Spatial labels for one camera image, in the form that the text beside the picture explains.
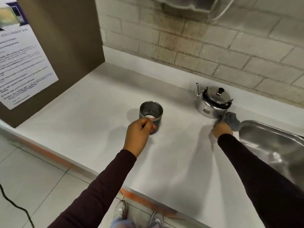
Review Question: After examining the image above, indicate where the person's right hand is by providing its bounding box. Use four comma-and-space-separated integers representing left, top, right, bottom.
212, 122, 234, 139

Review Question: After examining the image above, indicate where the person's left hand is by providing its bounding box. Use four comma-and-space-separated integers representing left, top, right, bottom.
123, 118, 157, 158

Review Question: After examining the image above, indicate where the grey metal cup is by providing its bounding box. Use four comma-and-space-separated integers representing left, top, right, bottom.
139, 101, 164, 135

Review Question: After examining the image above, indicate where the grey-blue cleaning cloth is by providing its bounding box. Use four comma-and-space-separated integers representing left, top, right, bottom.
215, 112, 241, 131

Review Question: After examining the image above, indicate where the person's left forearm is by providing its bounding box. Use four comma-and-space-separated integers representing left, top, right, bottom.
47, 149, 137, 228

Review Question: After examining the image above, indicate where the person's right forearm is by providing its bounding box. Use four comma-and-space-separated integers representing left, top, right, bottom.
217, 133, 304, 228

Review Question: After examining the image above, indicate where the steel kettle with black knob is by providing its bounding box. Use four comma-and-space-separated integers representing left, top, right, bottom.
195, 82, 234, 119

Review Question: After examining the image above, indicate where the person's left white shoe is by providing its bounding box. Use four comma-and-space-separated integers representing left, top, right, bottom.
112, 200, 128, 222

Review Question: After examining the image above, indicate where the person's white shoe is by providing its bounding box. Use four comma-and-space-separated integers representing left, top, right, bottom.
150, 212, 164, 228
112, 200, 128, 222

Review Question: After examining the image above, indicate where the person's right white shoe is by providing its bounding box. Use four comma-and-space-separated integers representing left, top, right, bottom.
150, 212, 164, 228

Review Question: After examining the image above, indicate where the brown cabinet panel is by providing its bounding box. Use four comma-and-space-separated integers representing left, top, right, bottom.
0, 0, 105, 129

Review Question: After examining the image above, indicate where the stainless steel sink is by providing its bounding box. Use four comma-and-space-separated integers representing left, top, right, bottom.
238, 120, 304, 185

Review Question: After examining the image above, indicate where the white printed notice sheet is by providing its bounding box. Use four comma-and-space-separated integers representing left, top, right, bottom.
0, 0, 59, 110

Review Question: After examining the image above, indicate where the wall-mounted steel dispenser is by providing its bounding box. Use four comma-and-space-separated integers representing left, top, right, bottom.
152, 0, 237, 21

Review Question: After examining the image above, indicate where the black floor cable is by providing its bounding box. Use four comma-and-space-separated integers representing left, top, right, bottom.
0, 183, 35, 228

